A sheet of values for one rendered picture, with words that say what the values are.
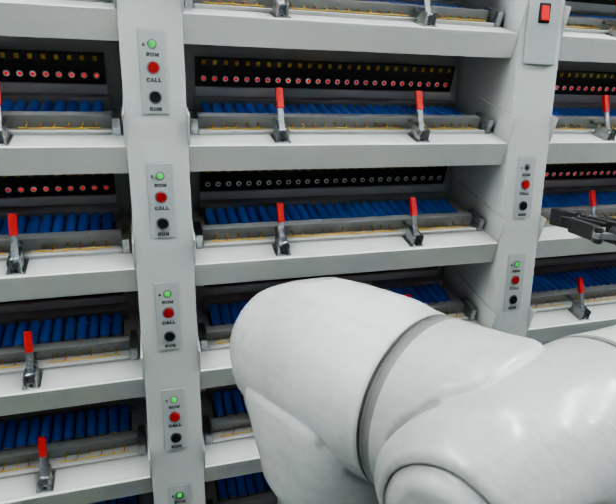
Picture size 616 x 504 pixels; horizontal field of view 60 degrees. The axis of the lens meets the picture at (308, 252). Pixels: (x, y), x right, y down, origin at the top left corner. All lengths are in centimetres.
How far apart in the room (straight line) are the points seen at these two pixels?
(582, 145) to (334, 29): 57
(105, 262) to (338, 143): 45
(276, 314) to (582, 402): 22
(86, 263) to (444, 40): 73
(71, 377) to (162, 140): 44
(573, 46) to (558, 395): 95
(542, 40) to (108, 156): 80
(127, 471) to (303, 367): 76
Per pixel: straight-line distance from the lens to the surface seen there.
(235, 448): 112
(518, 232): 117
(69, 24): 91
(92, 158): 90
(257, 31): 93
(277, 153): 92
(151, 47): 89
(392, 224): 109
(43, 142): 92
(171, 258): 92
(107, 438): 113
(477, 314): 122
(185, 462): 109
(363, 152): 97
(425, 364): 34
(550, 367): 35
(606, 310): 143
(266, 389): 42
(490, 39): 110
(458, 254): 110
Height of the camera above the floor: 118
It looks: 14 degrees down
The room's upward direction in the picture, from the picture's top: straight up
